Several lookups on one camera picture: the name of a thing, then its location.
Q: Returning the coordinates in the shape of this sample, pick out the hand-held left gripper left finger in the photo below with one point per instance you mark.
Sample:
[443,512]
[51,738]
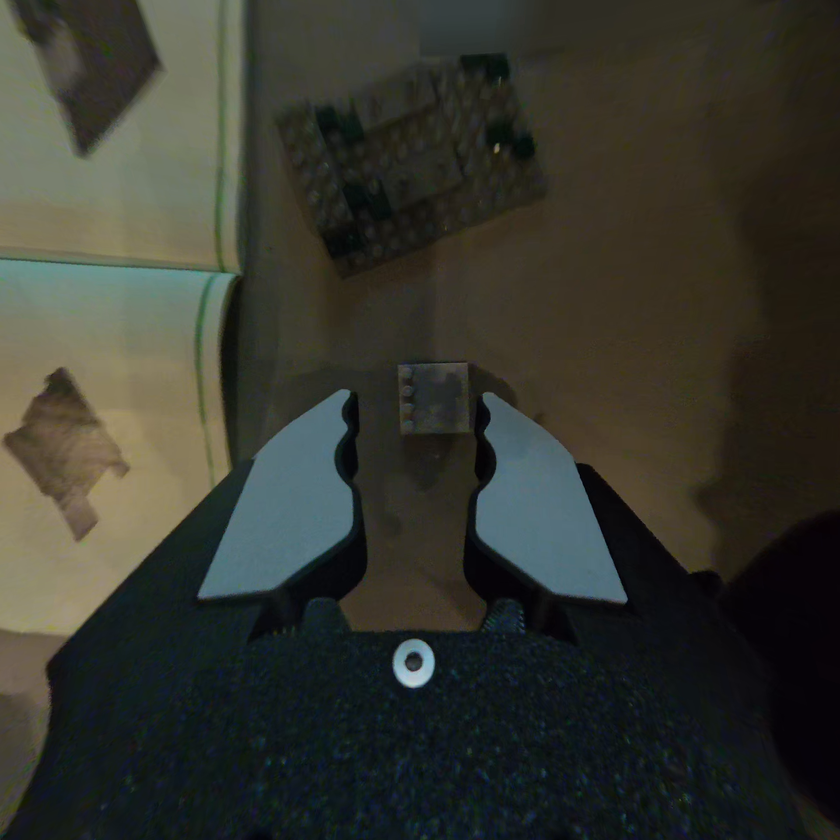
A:
[282,518]

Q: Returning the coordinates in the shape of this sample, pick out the dark green two-stud brick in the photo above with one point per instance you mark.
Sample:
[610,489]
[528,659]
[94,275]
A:
[342,243]

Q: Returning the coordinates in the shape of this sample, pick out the grey studded building baseplate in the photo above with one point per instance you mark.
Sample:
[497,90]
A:
[426,151]

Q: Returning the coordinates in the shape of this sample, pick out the light grey square plate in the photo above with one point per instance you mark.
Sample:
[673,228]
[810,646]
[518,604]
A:
[439,400]

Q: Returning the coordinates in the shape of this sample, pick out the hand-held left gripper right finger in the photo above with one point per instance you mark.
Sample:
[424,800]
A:
[544,518]

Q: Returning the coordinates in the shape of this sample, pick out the white instruction booklet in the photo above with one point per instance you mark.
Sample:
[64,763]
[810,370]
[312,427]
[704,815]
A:
[98,197]

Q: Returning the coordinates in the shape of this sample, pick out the grey long building brick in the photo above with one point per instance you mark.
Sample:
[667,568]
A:
[315,177]

